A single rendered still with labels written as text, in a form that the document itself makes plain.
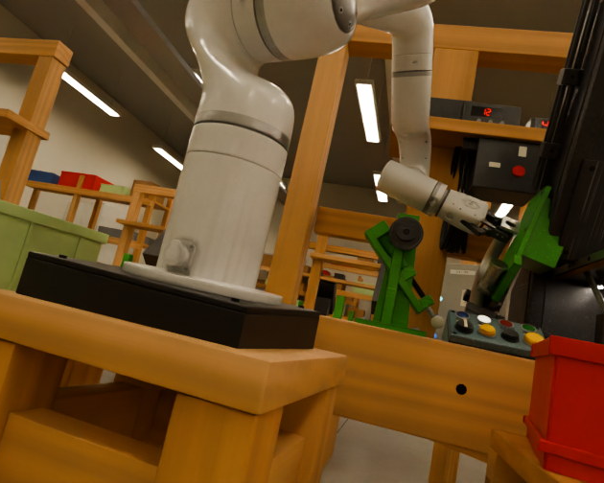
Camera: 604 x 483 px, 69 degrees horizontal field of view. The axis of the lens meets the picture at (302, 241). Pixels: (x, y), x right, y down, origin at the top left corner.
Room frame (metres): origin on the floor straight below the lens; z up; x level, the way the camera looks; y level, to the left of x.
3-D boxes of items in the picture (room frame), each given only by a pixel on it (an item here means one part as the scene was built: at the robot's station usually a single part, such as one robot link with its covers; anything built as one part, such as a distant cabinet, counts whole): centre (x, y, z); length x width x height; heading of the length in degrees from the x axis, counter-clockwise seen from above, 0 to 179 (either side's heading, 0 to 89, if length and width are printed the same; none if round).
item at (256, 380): (0.54, 0.10, 0.83); 0.32 x 0.32 x 0.04; 71
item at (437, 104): (1.26, -0.36, 1.59); 0.15 x 0.07 x 0.07; 78
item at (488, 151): (1.21, -0.53, 1.42); 0.17 x 0.12 x 0.15; 78
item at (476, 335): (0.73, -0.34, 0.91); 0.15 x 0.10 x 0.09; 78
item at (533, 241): (0.94, -0.51, 1.17); 0.13 x 0.12 x 0.20; 78
